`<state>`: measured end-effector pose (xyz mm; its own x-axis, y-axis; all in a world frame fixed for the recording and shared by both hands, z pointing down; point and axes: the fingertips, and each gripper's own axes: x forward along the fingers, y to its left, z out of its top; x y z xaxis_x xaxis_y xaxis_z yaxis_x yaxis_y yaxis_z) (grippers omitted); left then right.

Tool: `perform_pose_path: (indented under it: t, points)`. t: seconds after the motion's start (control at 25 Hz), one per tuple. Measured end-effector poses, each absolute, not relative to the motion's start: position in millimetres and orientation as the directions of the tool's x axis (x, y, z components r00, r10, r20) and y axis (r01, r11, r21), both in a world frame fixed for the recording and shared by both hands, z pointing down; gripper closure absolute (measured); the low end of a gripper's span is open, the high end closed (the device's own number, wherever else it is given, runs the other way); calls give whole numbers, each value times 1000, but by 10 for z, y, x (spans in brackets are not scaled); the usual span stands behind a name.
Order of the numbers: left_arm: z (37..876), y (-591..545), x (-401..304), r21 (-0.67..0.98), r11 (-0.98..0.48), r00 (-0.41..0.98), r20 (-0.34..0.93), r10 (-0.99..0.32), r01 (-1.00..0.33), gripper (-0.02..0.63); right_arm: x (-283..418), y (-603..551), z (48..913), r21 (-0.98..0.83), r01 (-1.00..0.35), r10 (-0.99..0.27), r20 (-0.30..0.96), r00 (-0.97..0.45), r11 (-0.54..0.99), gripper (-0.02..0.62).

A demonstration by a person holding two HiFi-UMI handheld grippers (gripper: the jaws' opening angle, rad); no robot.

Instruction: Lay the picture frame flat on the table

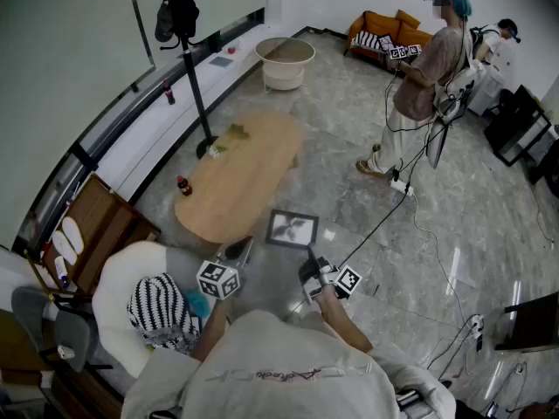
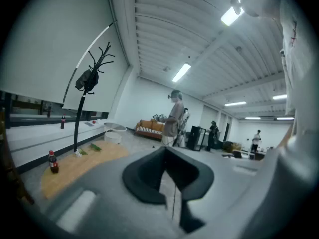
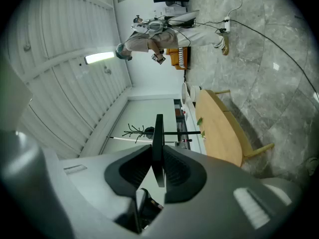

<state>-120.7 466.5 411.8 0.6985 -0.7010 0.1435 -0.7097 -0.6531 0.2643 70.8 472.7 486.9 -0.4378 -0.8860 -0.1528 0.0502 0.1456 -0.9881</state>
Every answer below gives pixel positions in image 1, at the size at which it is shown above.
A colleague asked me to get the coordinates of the dark wooden side table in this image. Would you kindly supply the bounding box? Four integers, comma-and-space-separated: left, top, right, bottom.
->
493, 291, 559, 354

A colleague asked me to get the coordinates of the white armchair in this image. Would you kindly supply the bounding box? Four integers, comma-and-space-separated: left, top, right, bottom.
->
91, 240, 231, 379

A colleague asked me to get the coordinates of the white power cable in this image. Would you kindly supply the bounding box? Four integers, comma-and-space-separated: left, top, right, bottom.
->
410, 192, 480, 329

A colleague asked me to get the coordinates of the white slipper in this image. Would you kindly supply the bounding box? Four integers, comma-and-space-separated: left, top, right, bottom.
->
60, 216, 86, 253
51, 230, 78, 267

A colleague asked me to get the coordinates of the black coat rack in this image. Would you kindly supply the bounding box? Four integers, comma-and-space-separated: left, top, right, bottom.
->
130, 0, 220, 161

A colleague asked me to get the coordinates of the person's right forearm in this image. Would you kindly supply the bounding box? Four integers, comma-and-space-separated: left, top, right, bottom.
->
316, 293, 375, 354

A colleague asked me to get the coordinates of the person's striped shoulder strap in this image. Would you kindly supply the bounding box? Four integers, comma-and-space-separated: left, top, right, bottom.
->
395, 388, 438, 419

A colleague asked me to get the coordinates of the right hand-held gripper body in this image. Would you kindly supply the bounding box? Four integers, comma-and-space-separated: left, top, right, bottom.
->
299, 256, 363, 306

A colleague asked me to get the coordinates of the orange cushion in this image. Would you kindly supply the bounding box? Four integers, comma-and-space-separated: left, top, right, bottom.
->
395, 10, 422, 30

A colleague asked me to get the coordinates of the person's left forearm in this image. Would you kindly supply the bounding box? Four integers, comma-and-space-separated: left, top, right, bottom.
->
190, 297, 235, 362

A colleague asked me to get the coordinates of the teal plush toy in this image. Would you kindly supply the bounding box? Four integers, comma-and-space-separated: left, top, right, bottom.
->
185, 289, 214, 321

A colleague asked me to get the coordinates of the orange sofa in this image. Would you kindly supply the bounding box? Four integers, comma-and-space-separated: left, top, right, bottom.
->
343, 10, 434, 72

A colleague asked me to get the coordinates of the striped black-white blanket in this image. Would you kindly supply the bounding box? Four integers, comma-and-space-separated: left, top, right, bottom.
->
351, 31, 386, 55

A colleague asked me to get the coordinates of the round white side table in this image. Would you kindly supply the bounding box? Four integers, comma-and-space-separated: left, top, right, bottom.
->
254, 36, 317, 92

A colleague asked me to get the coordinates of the black cable with adapter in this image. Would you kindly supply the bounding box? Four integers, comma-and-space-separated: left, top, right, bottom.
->
382, 70, 405, 182

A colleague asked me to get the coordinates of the black bag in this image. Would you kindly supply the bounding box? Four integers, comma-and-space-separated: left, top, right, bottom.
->
172, 0, 201, 38

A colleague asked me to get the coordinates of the green leaf sprig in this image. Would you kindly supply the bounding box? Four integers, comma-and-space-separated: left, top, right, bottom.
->
225, 122, 253, 142

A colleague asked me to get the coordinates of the wooden shoe rack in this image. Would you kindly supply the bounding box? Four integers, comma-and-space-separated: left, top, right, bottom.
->
24, 173, 162, 304

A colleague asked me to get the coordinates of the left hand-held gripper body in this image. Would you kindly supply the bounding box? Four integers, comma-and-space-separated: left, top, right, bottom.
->
196, 252, 246, 301

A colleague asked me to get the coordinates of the plastic cup with straw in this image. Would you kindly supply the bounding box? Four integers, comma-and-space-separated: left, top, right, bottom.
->
65, 180, 83, 210

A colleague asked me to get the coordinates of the white cabinet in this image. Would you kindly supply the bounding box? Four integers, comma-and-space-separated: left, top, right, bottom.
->
467, 41, 519, 117

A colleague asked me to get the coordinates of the grey cap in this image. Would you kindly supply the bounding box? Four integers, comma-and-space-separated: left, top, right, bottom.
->
154, 0, 176, 44

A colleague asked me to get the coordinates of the person's white shirt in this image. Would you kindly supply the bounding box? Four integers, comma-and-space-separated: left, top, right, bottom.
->
121, 310, 458, 419

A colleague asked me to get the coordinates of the wooden coffee table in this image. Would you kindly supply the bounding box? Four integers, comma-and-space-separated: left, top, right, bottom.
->
173, 110, 307, 246

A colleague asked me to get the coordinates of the black power cable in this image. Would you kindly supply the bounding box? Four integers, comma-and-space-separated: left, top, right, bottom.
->
286, 189, 411, 316

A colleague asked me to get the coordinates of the striped knitted pillow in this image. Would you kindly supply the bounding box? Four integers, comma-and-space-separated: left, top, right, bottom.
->
126, 271, 203, 352

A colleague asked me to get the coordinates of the white tube with blue cap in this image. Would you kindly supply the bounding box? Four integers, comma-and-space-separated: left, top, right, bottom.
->
53, 255, 71, 285

